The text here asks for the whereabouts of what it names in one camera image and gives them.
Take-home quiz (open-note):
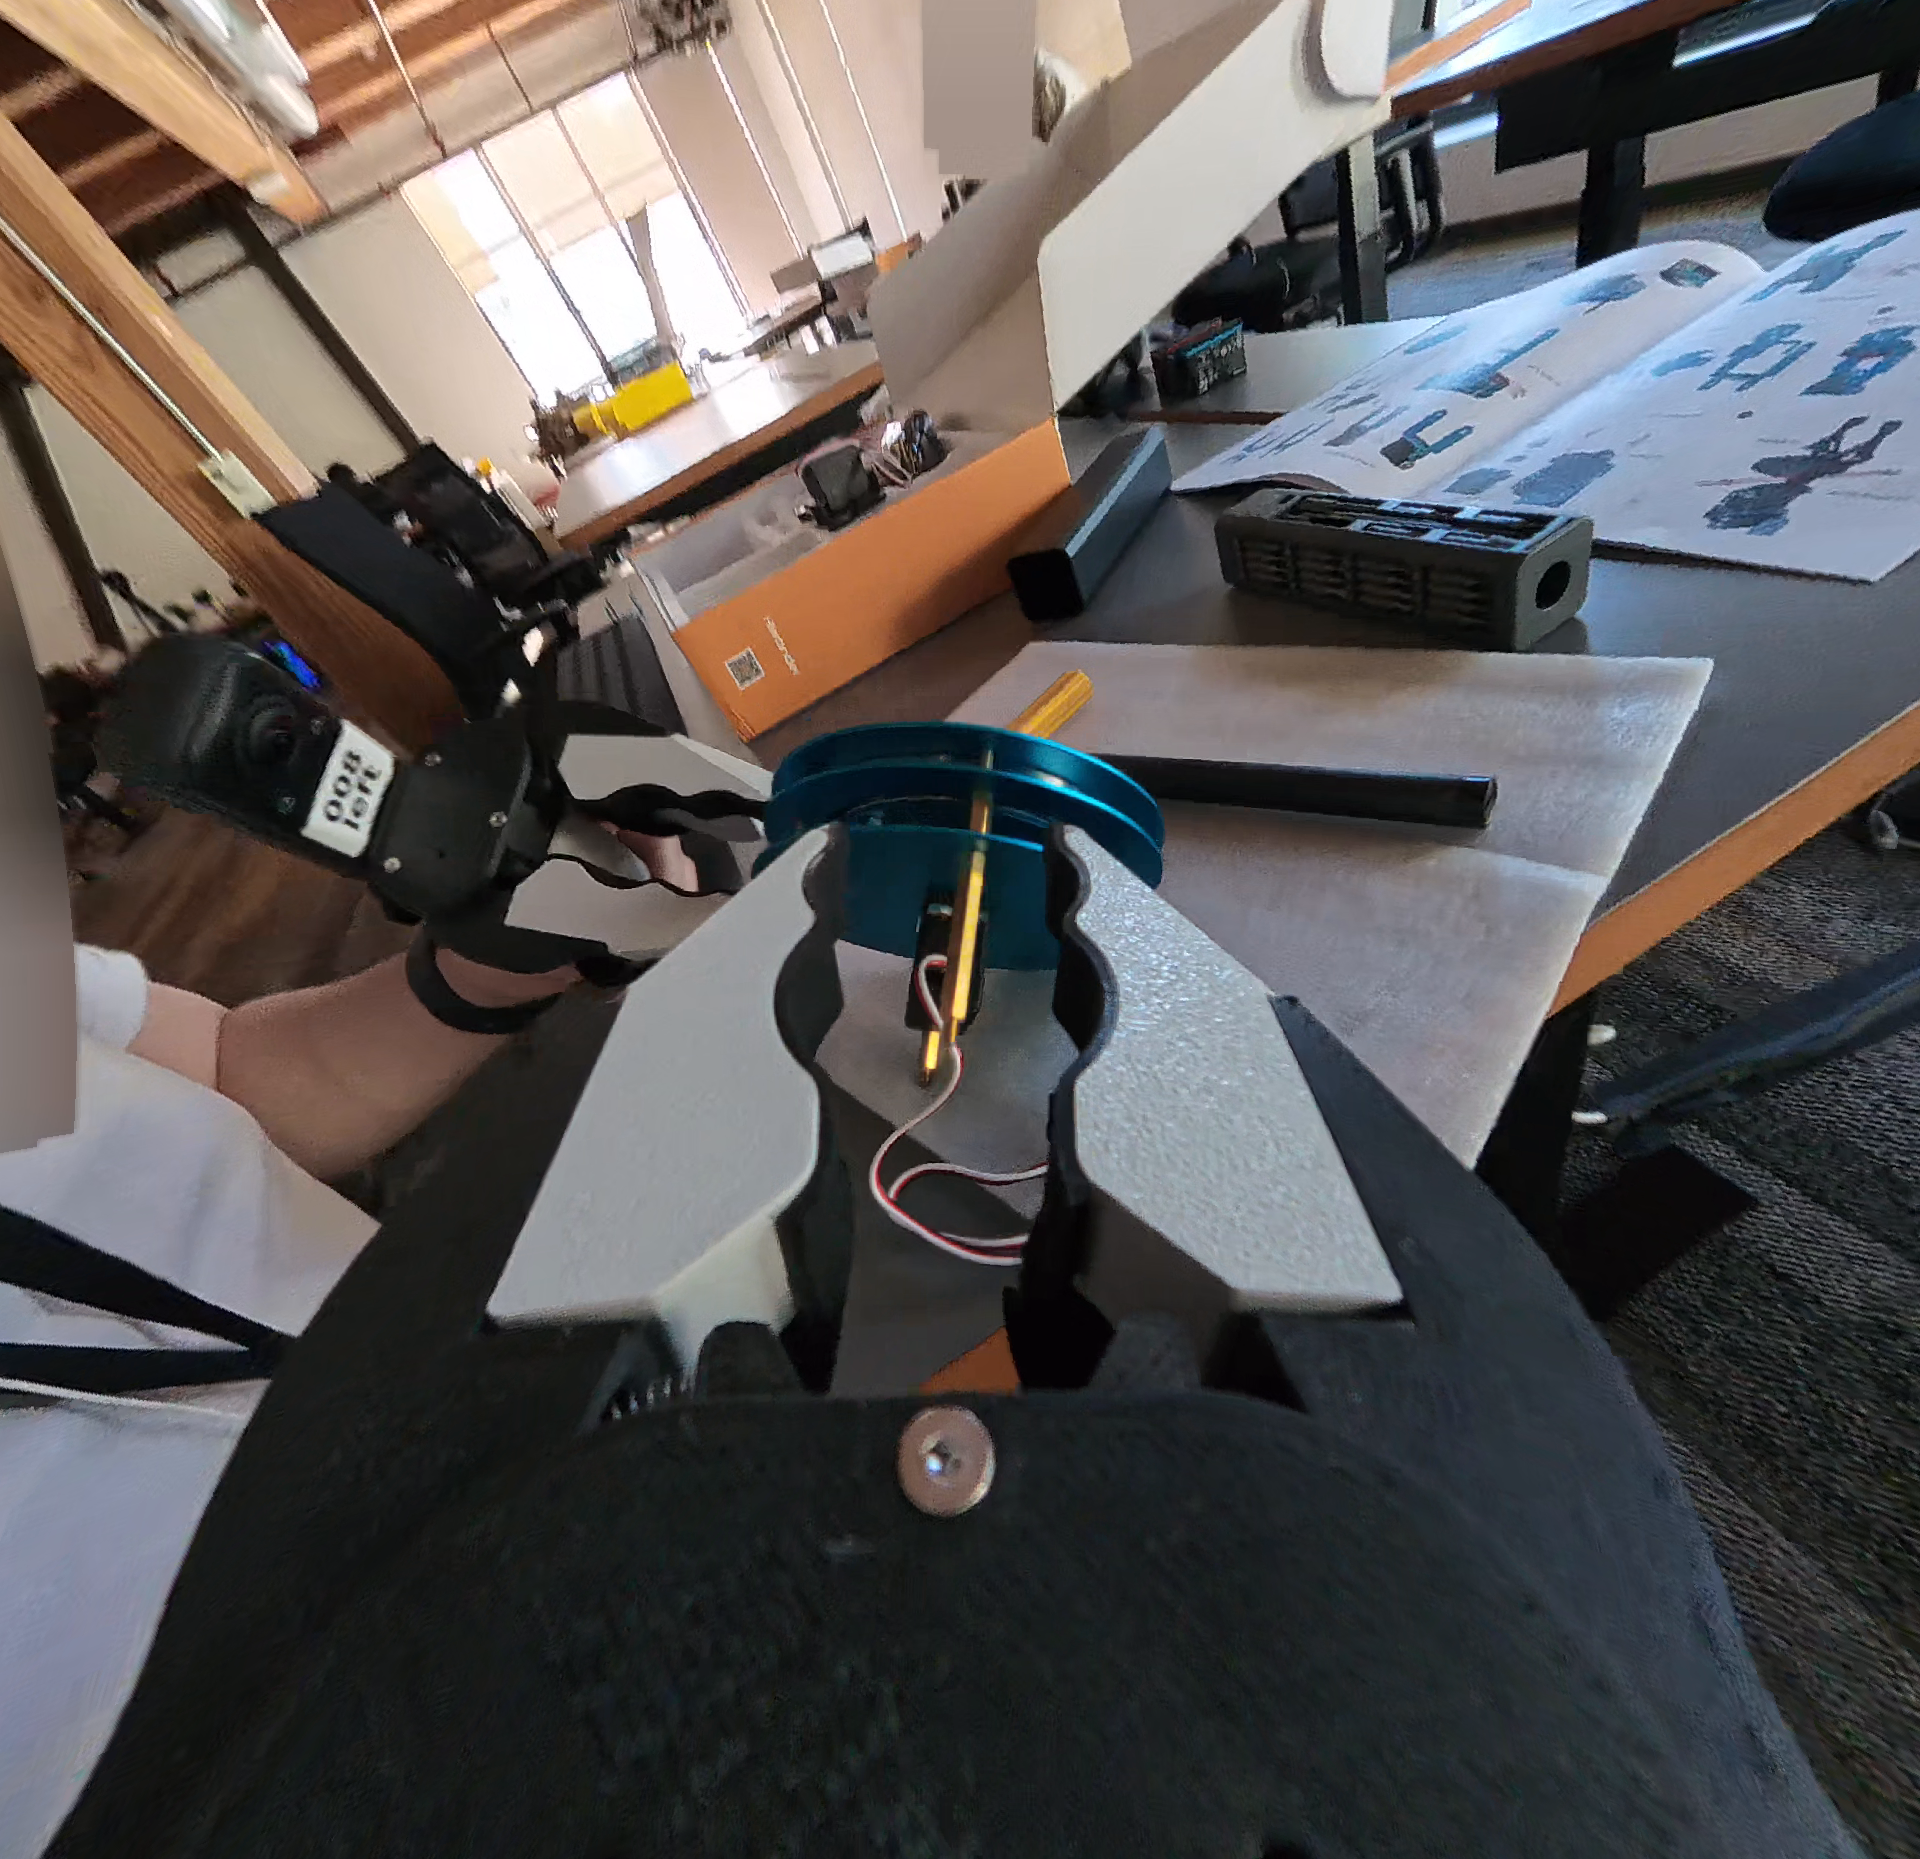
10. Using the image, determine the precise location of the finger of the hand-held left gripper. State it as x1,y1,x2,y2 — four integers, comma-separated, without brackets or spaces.
547,731,775,841
503,835,761,963

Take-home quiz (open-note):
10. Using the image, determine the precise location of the black wood-edged standing desk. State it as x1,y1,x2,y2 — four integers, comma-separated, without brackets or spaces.
1334,0,1920,323

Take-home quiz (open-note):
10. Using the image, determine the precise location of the black rectangular case sleeve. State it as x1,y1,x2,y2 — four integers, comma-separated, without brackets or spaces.
1005,425,1176,623

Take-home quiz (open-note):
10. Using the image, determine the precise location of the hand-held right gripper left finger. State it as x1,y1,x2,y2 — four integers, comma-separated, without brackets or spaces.
487,823,851,1387

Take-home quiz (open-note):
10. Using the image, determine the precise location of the black screwdriver bit holder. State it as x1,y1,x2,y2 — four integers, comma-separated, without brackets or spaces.
1213,485,1597,653

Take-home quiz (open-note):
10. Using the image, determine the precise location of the dark blue office chair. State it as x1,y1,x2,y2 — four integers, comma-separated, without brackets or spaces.
1763,93,1920,243

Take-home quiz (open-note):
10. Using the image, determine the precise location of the red white servo cable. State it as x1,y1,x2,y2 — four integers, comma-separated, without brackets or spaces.
866,973,1052,1271

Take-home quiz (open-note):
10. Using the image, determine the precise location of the person's white shirt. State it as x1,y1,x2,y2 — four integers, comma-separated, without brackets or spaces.
0,943,384,1859

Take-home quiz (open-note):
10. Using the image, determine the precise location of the small black blue box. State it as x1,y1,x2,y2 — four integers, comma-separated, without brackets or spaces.
1146,317,1250,401

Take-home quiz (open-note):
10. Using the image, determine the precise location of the long wooden worktable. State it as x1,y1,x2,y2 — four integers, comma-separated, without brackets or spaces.
552,343,890,547

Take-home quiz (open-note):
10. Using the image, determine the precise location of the black precision screwdriver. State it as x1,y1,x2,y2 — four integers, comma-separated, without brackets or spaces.
1092,753,1500,833

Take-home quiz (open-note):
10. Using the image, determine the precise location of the orange cardboard box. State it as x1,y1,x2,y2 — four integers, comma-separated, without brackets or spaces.
630,0,1404,743

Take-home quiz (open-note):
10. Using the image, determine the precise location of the blue round robot arm base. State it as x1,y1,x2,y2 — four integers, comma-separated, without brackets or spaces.
756,719,1171,1087

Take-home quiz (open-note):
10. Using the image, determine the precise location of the black strap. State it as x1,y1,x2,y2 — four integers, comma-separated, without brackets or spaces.
0,1205,290,1399

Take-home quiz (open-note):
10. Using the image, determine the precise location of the black keyboard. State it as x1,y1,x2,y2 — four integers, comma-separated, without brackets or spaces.
554,613,685,735

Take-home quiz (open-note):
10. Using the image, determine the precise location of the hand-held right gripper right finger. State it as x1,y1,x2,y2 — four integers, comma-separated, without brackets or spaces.
1008,823,1412,1387

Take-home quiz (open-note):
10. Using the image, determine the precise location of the instruction manual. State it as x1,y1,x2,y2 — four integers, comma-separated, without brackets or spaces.
1172,209,1920,585

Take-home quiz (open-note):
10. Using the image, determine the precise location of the yellow plastic bin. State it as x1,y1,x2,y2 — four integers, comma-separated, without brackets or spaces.
574,365,702,439

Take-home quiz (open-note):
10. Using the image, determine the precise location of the white foam sheet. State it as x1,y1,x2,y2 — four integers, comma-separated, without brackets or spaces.
817,641,1717,1163

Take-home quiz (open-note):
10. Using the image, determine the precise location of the person's left hand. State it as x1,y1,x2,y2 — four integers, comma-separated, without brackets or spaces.
336,951,603,1129

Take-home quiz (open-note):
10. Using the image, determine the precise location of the person's left forearm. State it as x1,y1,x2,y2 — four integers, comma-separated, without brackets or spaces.
127,973,408,1183

